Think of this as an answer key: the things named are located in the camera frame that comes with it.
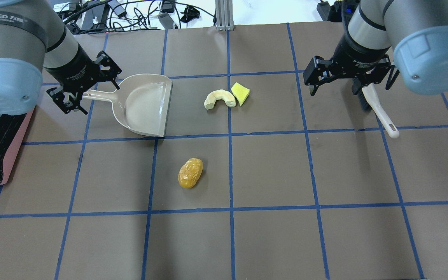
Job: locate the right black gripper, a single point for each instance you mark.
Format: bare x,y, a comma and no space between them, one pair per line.
351,55

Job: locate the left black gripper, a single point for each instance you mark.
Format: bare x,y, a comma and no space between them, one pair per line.
73,72

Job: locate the beige hand brush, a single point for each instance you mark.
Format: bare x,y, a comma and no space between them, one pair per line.
369,100

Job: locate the beige plastic dustpan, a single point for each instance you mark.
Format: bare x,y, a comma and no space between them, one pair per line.
140,104

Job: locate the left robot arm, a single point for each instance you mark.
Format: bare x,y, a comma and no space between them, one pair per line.
34,38

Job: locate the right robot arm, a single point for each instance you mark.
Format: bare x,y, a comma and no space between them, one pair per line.
411,35

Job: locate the black power adapter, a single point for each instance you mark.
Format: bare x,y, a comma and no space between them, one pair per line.
95,18

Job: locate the yellow sponge piece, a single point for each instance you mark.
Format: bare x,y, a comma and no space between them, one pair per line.
240,92

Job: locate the orange potato-like lump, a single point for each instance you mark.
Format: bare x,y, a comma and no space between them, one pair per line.
190,172

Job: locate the aluminium frame post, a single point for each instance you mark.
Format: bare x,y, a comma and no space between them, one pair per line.
224,15

